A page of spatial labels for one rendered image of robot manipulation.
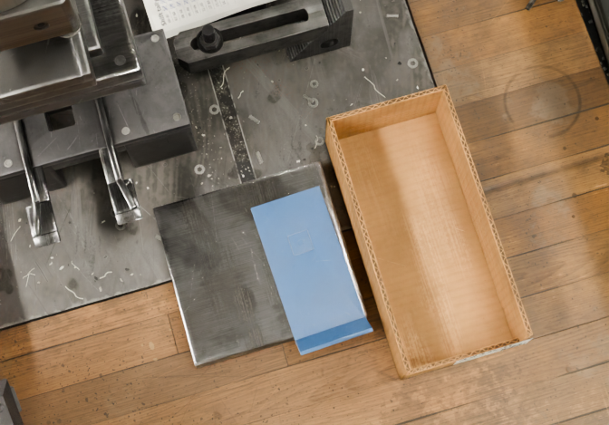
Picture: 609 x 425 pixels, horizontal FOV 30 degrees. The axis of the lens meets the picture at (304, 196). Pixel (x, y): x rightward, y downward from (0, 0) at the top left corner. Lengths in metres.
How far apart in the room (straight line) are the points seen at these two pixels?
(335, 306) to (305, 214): 0.09
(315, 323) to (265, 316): 0.05
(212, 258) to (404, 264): 0.19
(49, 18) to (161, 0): 0.35
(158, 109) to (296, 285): 0.21
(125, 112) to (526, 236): 0.41
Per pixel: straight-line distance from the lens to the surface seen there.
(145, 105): 1.08
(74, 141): 1.08
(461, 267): 1.12
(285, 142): 1.14
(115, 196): 1.05
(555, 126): 1.18
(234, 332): 1.08
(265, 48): 1.12
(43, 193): 1.07
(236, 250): 1.10
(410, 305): 1.10
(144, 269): 1.12
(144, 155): 1.12
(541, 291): 1.13
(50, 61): 0.89
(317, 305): 1.08
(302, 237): 1.09
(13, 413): 0.94
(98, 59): 0.93
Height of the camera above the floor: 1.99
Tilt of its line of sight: 75 degrees down
